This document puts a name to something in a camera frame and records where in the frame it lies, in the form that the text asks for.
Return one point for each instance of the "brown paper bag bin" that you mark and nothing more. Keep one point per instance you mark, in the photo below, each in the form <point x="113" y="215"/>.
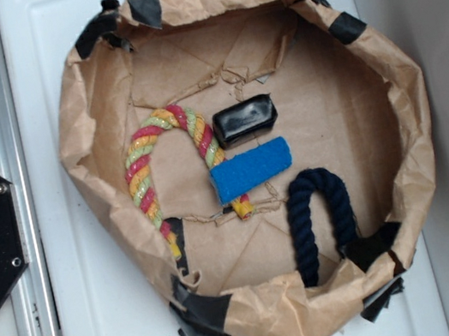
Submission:
<point x="325" y="240"/>

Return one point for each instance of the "white tray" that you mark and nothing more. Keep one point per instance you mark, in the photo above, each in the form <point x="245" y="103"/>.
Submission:
<point x="98" y="290"/>

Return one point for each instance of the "blue sponge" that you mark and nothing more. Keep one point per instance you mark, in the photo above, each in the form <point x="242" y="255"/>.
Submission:
<point x="238" y="175"/>

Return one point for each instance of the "black taped block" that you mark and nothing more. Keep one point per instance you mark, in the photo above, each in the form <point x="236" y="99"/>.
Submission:
<point x="245" y="120"/>

